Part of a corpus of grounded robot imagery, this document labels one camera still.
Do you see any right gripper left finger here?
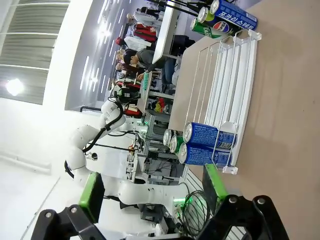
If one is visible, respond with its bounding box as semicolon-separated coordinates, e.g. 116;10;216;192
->
31;171;106;240

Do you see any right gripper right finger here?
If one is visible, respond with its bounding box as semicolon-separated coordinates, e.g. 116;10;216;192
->
197;163;286;240

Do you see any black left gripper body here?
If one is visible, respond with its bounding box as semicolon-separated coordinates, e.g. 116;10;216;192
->
113;85;140;101

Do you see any seated person grey shirt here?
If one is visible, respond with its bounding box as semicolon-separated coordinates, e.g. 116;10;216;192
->
123;48;156;72

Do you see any blue Pocari Sweat can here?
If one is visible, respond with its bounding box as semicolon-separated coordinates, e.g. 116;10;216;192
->
182;121;238;148
209;0;258;31
178;142;233;166

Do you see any green Chilsung cider can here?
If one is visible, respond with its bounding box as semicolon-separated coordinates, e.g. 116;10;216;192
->
162;129;186;147
190;17;221;39
169;134;185;154

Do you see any clear acrylic can rack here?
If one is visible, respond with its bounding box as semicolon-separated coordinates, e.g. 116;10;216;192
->
183;28;263;175

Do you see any black Pepsi can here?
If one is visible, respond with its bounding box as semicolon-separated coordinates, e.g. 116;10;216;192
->
197;6;238;35

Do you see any aluminium frame equipment stand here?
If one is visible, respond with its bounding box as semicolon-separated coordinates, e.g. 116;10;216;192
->
133;107;186;186

